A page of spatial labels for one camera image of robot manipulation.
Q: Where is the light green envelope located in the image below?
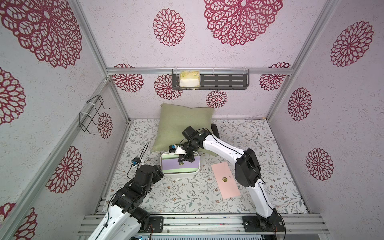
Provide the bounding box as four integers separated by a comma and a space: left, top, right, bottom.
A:
161, 154, 200, 175

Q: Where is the lilac envelope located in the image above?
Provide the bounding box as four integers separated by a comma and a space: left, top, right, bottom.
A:
162, 156, 200, 173

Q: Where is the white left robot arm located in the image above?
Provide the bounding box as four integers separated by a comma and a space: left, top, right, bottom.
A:
89, 165, 164, 240

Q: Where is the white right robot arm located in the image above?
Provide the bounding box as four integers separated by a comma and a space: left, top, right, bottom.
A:
169, 124, 286, 233

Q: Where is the white plastic storage box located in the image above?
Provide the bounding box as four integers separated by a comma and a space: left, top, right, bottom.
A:
160, 152, 201, 178

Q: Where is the small black cylinder object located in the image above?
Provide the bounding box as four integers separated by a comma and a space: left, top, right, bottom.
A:
211, 124, 220, 139

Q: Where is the green square pillow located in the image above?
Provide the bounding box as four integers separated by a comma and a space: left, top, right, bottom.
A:
151, 104, 214, 152

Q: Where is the pink envelope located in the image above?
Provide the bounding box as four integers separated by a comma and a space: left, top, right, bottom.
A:
212, 163, 241, 199

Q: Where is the yellow white sponge block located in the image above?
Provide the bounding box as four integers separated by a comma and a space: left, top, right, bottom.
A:
179, 71, 201, 88

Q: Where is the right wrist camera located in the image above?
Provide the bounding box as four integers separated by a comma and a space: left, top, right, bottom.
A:
169, 145, 187, 155

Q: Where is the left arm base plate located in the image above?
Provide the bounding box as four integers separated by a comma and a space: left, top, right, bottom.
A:
140, 216, 164, 234

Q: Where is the aluminium front rail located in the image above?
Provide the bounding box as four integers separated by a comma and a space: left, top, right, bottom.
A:
77, 213, 330, 236

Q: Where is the black wall shelf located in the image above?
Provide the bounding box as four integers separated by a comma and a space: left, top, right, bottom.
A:
171, 69, 250, 90

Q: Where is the black wire wall rack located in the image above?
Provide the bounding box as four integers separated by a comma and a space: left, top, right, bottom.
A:
78, 94, 110, 135

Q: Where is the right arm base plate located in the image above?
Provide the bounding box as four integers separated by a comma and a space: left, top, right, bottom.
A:
242, 215, 286, 233

